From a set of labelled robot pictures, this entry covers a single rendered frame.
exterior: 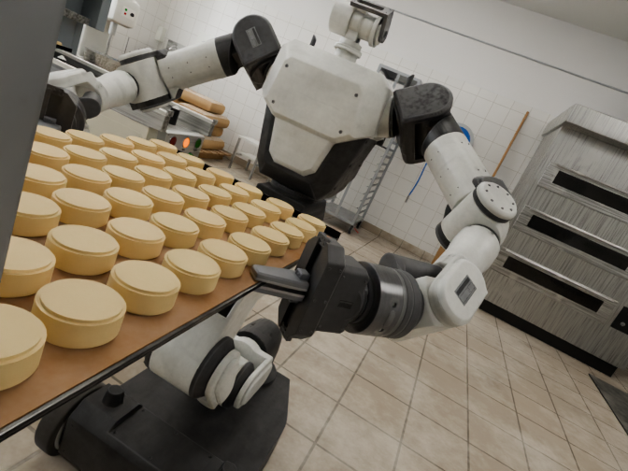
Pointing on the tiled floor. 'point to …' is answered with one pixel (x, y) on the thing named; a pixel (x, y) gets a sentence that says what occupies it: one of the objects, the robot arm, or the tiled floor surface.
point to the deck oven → (569, 243)
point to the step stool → (246, 154)
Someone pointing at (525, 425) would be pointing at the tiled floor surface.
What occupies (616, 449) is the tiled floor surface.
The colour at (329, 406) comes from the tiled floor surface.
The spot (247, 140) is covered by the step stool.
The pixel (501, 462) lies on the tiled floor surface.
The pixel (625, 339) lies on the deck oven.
